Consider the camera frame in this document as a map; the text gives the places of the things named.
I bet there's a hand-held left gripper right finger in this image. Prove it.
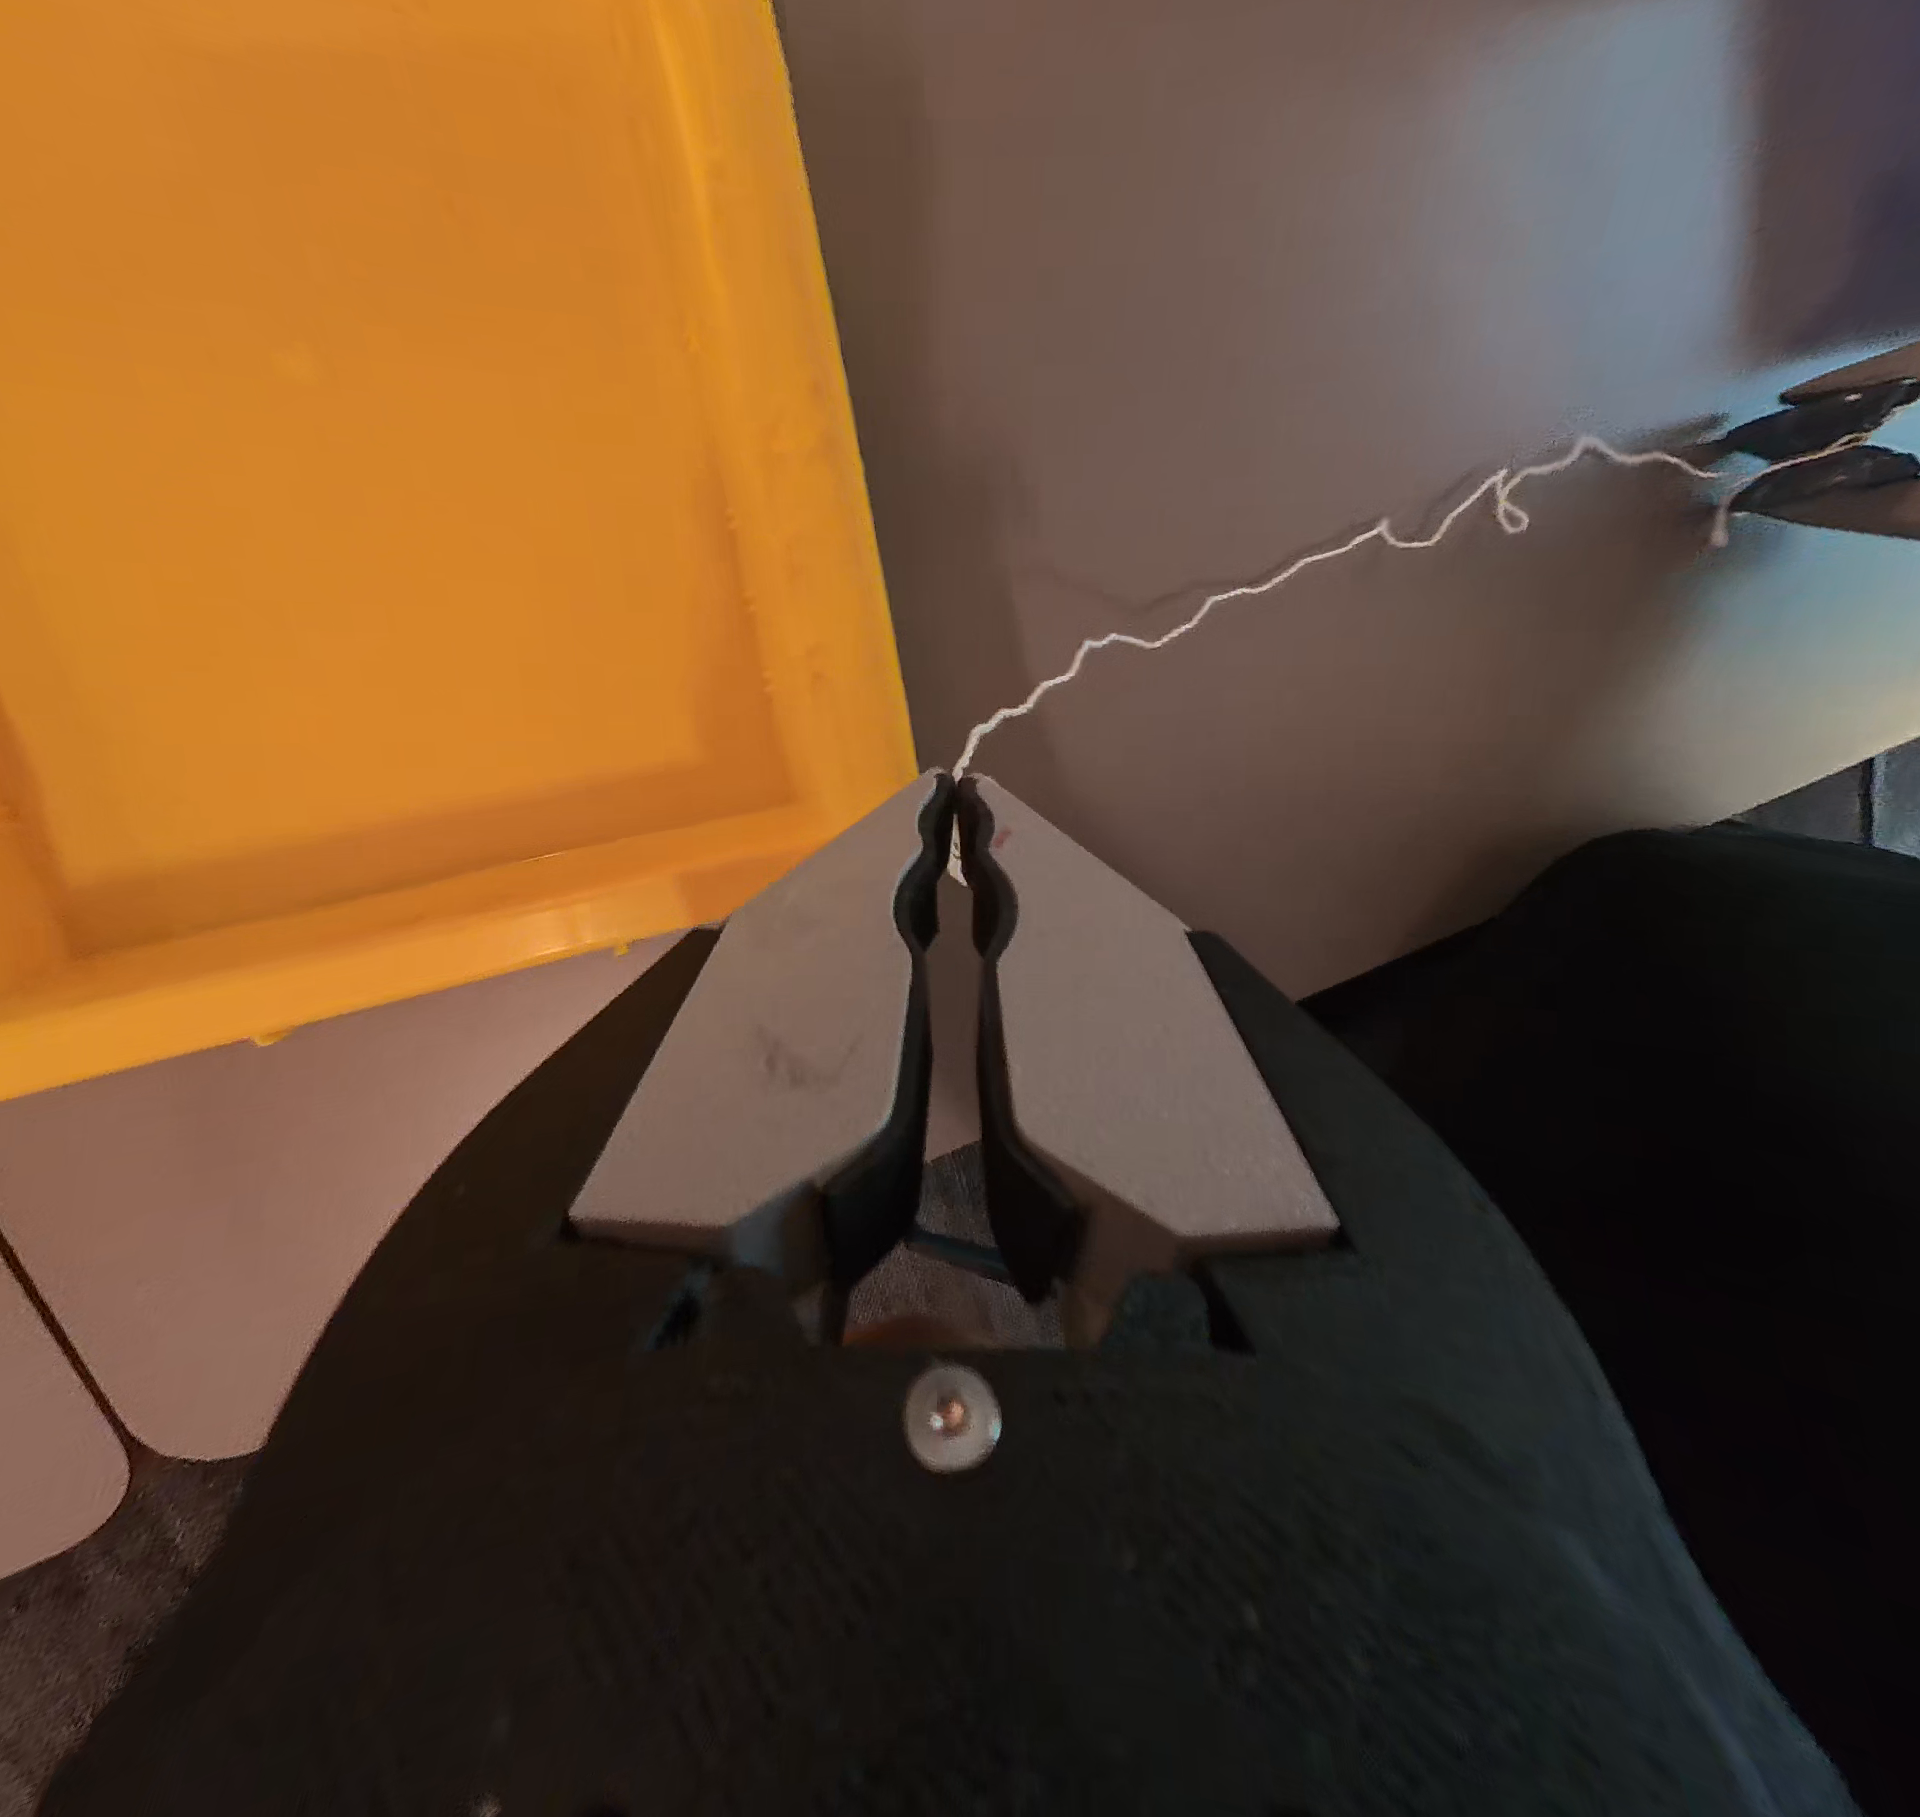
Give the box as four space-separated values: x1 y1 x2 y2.
953 774 1342 1346

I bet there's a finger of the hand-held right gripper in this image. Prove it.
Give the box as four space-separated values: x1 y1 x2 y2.
1775 337 1920 411
1706 473 1920 546

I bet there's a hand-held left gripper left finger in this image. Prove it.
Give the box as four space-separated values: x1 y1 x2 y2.
565 770 962 1346

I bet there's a dark yoyo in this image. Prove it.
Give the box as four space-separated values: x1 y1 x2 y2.
1721 376 1920 516

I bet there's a white yoyo string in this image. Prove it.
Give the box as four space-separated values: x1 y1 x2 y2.
943 434 1727 889

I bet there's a person's black clothing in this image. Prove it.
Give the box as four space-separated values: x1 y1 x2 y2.
1302 824 1920 1817

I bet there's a yellow plastic bin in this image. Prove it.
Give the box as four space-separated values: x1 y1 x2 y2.
0 0 919 1102

